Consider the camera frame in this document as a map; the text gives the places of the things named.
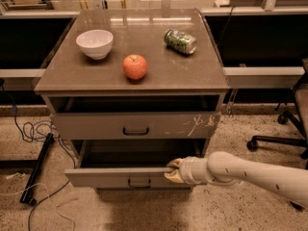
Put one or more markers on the green soda can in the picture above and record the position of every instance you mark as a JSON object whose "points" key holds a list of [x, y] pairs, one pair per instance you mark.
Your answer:
{"points": [[180, 41]]}

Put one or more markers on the white ceramic bowl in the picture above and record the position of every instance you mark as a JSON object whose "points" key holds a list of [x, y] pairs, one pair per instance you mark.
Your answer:
{"points": [[95, 44]]}

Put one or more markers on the black metal floor bar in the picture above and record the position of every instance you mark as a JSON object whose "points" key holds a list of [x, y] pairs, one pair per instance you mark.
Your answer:
{"points": [[27, 195]]}

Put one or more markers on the grey drawer cabinet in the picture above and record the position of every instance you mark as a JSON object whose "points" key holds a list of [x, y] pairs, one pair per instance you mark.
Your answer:
{"points": [[132, 90]]}

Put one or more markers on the grey drawer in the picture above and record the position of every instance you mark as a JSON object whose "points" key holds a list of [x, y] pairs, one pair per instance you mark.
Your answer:
{"points": [[130, 164], [126, 126]]}

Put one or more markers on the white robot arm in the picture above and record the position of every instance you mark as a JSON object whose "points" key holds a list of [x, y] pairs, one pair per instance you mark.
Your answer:
{"points": [[224, 169]]}

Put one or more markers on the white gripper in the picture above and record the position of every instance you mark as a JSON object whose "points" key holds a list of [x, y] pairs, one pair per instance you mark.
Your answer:
{"points": [[187, 170]]}

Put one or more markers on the red apple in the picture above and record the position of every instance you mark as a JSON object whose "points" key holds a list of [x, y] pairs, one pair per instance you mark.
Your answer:
{"points": [[134, 67]]}

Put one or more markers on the grey top drawer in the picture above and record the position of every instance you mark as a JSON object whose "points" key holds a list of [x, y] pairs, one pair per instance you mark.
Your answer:
{"points": [[126, 126]]}

